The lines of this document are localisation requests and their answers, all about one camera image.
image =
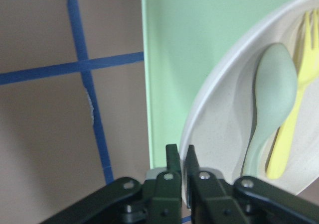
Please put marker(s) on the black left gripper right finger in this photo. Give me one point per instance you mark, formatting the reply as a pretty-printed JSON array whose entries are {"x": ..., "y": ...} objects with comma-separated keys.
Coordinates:
[{"x": 206, "y": 196}]

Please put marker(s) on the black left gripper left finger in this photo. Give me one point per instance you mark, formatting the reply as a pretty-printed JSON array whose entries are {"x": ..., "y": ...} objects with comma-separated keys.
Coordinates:
[{"x": 162, "y": 190}]

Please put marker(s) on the white round plate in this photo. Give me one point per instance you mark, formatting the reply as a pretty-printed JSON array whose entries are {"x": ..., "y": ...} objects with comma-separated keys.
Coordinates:
[{"x": 222, "y": 118}]

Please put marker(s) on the yellow plastic fork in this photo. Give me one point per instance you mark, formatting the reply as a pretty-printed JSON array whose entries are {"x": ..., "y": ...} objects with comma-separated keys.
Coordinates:
[{"x": 308, "y": 71}]

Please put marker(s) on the grey-green plastic spoon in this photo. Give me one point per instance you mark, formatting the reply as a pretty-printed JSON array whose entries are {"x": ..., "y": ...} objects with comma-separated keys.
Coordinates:
[{"x": 275, "y": 94}]

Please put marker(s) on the light green tray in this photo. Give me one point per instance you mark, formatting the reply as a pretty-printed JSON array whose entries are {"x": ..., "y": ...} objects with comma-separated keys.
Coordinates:
[{"x": 183, "y": 41}]

